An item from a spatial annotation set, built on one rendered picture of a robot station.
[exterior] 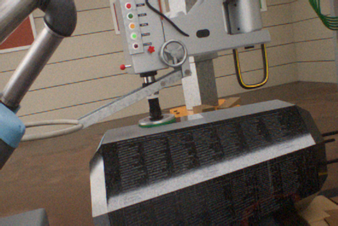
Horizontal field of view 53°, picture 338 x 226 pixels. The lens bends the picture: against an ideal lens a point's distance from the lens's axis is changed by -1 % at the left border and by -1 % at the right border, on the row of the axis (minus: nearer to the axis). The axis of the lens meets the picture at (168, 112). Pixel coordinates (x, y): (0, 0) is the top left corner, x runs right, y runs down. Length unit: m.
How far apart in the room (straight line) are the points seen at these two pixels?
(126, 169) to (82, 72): 6.33
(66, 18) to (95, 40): 6.61
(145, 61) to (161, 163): 0.56
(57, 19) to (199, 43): 0.91
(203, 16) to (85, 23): 6.10
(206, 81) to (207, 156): 1.10
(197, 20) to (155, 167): 0.84
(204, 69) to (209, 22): 0.74
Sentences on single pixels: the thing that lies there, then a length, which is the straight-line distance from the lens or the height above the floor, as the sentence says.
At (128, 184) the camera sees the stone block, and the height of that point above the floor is 0.70.
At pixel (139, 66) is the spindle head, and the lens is 1.83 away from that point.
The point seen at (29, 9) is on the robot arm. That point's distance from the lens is 1.22.
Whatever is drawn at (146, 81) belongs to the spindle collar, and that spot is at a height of 1.12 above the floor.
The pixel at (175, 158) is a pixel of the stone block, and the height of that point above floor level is 0.75.
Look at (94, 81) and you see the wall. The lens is 7.88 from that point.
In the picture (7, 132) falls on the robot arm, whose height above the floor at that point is 1.13.
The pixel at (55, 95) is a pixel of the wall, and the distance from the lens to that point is 7.93.
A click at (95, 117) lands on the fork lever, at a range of 1.86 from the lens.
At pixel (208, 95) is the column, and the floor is 0.88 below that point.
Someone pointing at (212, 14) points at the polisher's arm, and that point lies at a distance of 2.00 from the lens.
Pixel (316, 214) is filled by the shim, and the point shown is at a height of 0.25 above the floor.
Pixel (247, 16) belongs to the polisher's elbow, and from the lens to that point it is 2.12.
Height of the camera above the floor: 1.24
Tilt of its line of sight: 9 degrees down
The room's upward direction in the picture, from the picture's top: 10 degrees counter-clockwise
